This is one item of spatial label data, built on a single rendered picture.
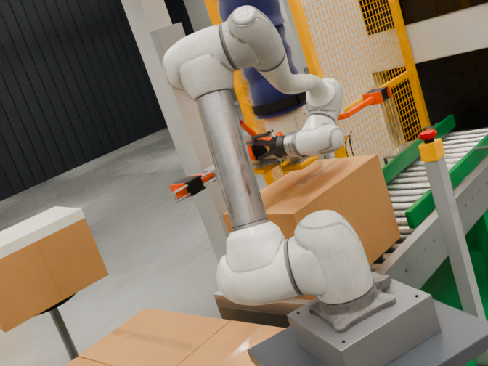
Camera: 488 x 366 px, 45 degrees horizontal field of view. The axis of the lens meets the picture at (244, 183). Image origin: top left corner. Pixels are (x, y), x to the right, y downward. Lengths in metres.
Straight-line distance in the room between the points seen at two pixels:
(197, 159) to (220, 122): 1.79
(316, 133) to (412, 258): 0.79
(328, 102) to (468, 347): 0.92
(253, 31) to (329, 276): 0.65
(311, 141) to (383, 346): 0.77
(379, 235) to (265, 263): 1.14
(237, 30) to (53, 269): 2.03
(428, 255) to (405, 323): 1.11
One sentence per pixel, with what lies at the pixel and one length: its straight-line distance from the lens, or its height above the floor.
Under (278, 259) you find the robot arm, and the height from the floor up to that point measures 1.05.
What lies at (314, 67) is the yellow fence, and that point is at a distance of 3.37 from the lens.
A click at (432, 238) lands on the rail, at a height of 0.54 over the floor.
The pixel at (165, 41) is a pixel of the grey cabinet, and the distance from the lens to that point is 3.29.
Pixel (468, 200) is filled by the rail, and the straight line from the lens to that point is 3.03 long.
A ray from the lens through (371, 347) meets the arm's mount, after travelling 1.54.
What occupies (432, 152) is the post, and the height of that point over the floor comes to 0.97.
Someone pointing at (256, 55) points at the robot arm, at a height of 1.55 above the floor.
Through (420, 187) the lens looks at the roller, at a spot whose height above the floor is 0.53.
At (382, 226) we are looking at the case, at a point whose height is 0.66.
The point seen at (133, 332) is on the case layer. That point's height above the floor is 0.54.
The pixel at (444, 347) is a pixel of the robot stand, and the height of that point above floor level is 0.75.
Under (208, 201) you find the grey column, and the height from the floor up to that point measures 0.77.
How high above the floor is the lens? 1.63
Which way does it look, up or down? 14 degrees down
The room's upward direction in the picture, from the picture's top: 19 degrees counter-clockwise
